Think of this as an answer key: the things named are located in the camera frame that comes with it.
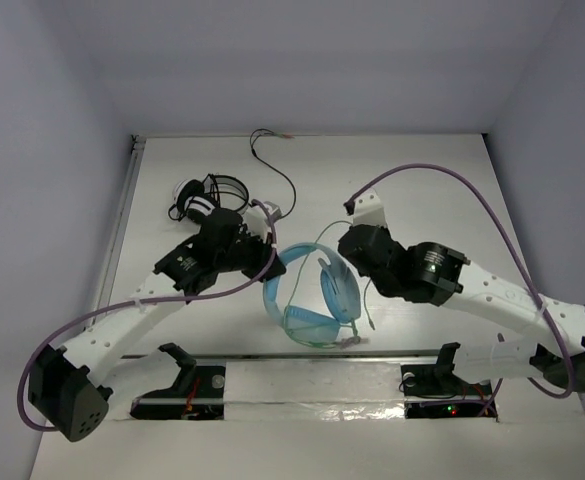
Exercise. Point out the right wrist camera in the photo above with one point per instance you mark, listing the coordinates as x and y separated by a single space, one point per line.
366 209

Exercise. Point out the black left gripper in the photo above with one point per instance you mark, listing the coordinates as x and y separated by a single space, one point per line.
260 255

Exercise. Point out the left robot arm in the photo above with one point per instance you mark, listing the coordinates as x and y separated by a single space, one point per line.
64 386

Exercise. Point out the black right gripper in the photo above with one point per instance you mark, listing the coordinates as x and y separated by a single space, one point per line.
386 231

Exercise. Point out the light blue headphones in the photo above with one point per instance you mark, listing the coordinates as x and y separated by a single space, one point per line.
321 313

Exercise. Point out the white and black headphones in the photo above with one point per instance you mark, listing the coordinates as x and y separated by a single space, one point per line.
195 199

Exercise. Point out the silver foil covered block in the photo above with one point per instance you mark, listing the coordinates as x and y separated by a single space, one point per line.
318 389

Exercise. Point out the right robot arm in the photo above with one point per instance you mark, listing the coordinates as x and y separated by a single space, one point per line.
552 333

